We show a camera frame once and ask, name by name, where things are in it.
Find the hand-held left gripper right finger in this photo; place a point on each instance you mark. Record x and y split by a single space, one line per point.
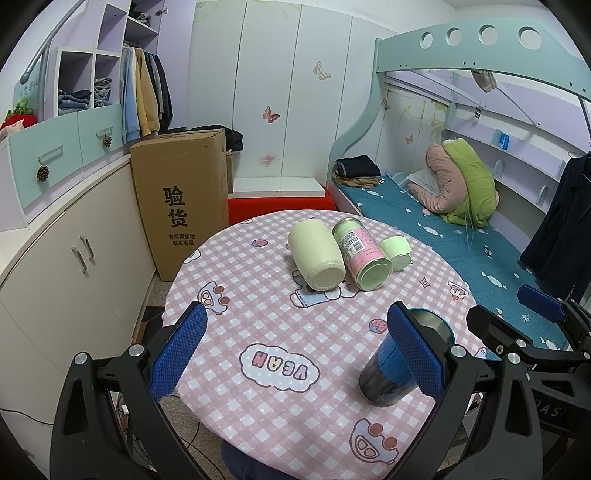
415 355

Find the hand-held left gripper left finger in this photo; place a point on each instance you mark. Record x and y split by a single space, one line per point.
180 350

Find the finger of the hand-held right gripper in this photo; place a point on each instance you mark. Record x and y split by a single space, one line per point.
489 327
540 302

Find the cream cup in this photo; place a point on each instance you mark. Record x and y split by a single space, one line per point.
316 256

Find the dark blue cup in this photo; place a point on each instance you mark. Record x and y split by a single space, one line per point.
383 374

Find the small light green cup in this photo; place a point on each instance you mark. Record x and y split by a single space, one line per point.
396 251

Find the green cup with pink label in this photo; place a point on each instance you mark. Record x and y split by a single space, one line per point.
360 258

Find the hanging dark jacket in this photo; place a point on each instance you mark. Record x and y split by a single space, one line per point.
563 221

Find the pink checkered round table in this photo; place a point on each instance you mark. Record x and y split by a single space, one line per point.
277 323

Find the blue printed bed sheet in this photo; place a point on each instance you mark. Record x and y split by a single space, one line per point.
415 230

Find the person's blue trouser leg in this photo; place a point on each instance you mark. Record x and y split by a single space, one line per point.
238 464

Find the rolled pink and green quilt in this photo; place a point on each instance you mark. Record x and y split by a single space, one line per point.
466 180

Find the white low cabinet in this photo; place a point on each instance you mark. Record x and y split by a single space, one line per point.
69 258

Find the white pillow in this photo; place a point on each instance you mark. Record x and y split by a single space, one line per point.
422 180

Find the red mat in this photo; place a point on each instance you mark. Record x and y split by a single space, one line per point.
258 207

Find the tall cardboard box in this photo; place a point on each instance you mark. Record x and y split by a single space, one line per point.
180 184

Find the blue can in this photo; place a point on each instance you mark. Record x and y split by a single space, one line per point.
503 139

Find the white board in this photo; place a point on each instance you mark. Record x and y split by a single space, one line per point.
277 186

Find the folded dark clothes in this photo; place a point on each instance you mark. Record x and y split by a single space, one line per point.
355 168

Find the black bag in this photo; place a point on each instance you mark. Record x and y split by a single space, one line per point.
233 138

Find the pine cone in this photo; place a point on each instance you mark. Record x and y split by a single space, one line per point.
43 174
107 141

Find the grey hanging cap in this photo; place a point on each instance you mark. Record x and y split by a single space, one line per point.
485 81

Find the light green drawer unit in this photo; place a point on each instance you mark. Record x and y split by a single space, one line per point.
60 152

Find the hanging tan hoodie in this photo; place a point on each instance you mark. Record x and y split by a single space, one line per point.
147 92

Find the hanging blue shirt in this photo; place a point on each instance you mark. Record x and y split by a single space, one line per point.
130 92

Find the hanging dark coat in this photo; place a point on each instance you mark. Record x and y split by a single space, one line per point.
162 87

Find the folded jeans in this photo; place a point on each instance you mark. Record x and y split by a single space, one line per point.
102 92
74 102

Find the red plush toy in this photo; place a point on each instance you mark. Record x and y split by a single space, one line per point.
18 121

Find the white wardrobe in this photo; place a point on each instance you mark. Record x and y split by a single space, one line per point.
277 69

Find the white open shelf unit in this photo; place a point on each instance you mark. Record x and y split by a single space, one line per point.
111 27

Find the light green bunk bed frame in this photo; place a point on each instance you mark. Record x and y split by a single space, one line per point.
415 46

